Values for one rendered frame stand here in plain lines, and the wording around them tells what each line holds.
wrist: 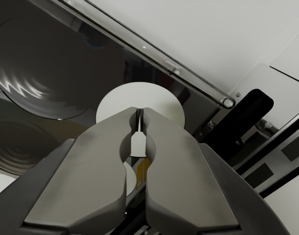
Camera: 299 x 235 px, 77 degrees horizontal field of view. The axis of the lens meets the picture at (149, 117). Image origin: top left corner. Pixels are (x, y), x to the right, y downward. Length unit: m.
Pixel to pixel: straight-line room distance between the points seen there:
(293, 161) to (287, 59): 0.12
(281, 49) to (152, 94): 0.17
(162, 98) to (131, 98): 0.03
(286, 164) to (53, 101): 0.23
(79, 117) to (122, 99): 0.05
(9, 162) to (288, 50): 0.37
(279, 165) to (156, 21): 0.20
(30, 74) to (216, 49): 0.22
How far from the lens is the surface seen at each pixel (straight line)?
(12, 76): 0.23
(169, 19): 0.26
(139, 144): 0.23
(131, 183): 0.28
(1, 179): 0.34
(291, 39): 0.29
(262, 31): 0.30
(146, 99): 0.20
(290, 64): 0.27
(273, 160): 0.21
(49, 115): 0.23
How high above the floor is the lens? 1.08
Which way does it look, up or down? 59 degrees down
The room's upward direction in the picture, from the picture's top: 178 degrees clockwise
